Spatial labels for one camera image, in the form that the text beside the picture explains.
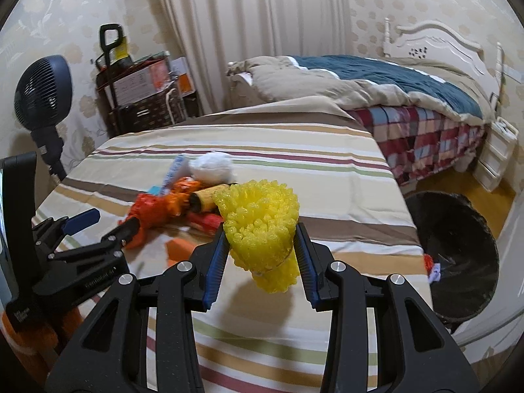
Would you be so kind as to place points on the white drawer unit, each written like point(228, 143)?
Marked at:
point(497, 151)

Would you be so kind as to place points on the flat orange wrapper piece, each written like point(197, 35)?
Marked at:
point(180, 249)

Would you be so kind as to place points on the large orange plastic wrapper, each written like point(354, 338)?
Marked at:
point(157, 208)

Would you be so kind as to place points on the patterned orange wrapper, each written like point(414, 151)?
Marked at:
point(185, 186)

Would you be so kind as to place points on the white bed headboard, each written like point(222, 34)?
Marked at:
point(434, 39)

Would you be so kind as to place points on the black round waste bin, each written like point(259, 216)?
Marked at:
point(458, 262)

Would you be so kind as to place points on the dark blue standing fan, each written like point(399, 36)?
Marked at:
point(41, 86)

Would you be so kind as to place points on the plaid bed sheet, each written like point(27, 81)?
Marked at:
point(421, 139)

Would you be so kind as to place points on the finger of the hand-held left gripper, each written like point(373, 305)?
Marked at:
point(116, 240)
point(82, 217)

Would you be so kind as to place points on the small brown bottle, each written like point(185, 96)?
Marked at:
point(204, 199)

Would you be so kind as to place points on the yellow tag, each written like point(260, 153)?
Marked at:
point(122, 49)

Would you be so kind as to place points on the cream curtain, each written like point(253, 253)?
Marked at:
point(254, 12)

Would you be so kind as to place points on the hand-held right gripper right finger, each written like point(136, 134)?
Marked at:
point(307, 268)

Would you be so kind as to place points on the white crumpled plastic bag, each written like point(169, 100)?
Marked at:
point(213, 168)

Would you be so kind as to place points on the striped bed sheet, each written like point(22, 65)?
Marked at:
point(266, 151)

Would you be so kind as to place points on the yellow foam fruit net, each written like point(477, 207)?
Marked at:
point(262, 229)

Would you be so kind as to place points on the orange white box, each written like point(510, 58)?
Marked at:
point(184, 75)

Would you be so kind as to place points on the silver blue sachet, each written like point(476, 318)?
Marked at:
point(176, 170)

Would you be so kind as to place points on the beige teal duvet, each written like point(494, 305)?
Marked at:
point(368, 77)

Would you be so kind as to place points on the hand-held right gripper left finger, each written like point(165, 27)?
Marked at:
point(215, 268)

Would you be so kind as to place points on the cardboard box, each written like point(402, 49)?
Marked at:
point(137, 84)

